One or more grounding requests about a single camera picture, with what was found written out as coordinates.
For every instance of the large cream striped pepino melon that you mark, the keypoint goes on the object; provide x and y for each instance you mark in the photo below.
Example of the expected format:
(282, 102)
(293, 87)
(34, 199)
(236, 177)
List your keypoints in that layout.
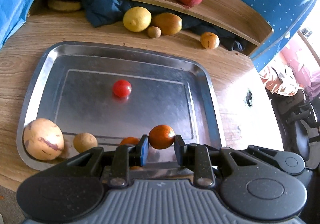
(42, 139)

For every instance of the small orange striped pepino melon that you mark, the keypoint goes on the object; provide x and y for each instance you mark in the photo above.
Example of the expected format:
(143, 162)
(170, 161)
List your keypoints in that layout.
(209, 40)

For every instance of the dark blue cloth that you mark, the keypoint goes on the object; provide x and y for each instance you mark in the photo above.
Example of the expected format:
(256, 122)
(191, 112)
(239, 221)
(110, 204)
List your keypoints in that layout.
(105, 11)

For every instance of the red cherry tomato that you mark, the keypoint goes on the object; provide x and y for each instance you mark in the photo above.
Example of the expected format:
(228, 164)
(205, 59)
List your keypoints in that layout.
(121, 88)

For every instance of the yellow lemon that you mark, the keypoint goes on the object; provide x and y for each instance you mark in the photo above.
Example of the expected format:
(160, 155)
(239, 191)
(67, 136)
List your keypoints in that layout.
(137, 19)

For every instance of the yellow-orange mango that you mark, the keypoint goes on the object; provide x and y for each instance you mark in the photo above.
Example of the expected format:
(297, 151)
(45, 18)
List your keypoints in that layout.
(170, 23)

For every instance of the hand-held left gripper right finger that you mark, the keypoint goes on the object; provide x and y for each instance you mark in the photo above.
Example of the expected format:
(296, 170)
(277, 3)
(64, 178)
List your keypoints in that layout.
(178, 149)

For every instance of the orange patterned cloth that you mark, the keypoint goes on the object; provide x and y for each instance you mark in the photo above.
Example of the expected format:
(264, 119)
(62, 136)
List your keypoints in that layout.
(277, 81)

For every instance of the small orange mandarin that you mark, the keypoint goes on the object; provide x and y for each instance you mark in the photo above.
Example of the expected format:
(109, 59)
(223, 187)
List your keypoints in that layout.
(161, 136)
(128, 141)

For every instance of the pink blanket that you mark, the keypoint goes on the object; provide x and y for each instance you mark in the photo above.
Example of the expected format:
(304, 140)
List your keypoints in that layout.
(310, 74)

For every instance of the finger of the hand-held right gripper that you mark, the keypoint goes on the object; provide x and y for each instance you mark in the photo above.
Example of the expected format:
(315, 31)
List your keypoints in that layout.
(280, 160)

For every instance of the metal tray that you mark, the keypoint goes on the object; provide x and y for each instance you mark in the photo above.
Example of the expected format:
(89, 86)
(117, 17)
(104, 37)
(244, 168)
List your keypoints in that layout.
(100, 76)

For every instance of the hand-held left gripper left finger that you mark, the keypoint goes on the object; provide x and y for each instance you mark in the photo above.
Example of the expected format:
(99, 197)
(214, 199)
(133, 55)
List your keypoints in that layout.
(143, 150)

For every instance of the wooden shelf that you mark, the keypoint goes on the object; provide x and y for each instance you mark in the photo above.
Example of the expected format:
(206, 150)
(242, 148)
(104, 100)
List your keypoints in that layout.
(225, 11)

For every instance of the small brown kiwi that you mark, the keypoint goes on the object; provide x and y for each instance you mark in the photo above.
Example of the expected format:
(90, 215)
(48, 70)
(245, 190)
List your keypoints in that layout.
(153, 32)

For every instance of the small beige round fruit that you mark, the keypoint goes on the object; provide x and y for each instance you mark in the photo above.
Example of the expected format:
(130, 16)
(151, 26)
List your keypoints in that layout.
(85, 142)

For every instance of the black office chair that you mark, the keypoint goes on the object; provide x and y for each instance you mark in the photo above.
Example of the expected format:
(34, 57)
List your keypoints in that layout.
(300, 134)

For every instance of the light blue garment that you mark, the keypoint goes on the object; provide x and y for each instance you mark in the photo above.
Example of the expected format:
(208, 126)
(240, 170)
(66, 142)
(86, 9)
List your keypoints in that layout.
(15, 2)

